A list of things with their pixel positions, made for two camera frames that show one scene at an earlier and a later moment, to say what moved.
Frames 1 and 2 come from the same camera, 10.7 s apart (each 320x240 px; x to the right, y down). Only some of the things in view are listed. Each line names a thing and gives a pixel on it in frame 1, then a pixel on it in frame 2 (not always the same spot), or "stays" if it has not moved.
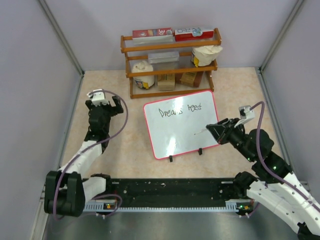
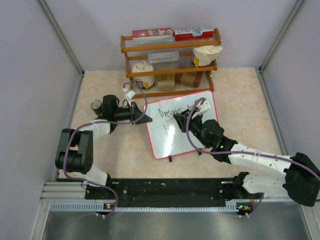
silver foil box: (162, 57) stays
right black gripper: (217, 130) to (182, 119)
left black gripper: (117, 103) to (135, 112)
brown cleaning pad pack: (191, 79) stays
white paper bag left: (144, 82) stays
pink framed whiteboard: (178, 125) stays
